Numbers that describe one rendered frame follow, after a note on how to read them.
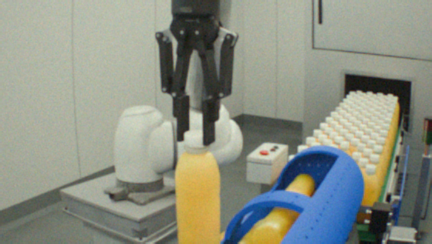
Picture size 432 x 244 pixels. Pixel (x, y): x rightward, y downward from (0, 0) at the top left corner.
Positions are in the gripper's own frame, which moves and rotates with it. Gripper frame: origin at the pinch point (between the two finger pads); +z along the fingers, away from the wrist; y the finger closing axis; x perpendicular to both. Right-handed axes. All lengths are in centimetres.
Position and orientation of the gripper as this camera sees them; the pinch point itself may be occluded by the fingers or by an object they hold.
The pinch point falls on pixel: (195, 120)
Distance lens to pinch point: 75.1
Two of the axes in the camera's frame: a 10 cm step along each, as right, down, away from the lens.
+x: 4.3, -2.3, 8.7
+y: 9.0, 1.1, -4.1
